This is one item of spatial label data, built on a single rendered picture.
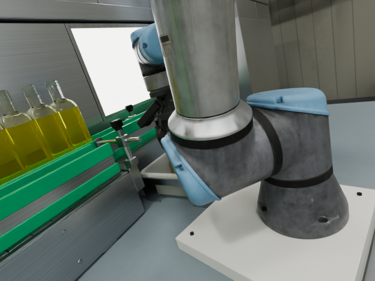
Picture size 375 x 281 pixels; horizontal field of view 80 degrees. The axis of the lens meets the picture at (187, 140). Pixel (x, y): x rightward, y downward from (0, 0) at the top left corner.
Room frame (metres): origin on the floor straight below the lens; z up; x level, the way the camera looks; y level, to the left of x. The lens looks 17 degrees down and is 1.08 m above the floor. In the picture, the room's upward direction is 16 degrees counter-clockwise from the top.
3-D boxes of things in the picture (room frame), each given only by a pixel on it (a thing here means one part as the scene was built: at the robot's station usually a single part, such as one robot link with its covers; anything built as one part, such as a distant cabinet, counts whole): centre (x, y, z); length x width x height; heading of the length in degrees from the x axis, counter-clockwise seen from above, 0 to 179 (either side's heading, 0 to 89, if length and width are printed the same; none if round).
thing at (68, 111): (0.62, 0.29, 0.99); 0.06 x 0.06 x 0.21; 54
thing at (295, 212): (0.35, -0.17, 0.83); 0.15 x 0.15 x 0.10
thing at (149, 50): (0.54, -0.01, 1.14); 0.11 x 0.11 x 0.08; 12
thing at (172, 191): (0.62, 0.05, 0.79); 0.27 x 0.17 x 0.08; 54
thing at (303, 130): (0.35, -0.16, 0.94); 0.13 x 0.12 x 0.14; 102
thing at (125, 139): (0.57, 0.17, 0.95); 0.17 x 0.03 x 0.12; 54
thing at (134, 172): (0.57, 0.19, 0.85); 0.09 x 0.04 x 0.07; 54
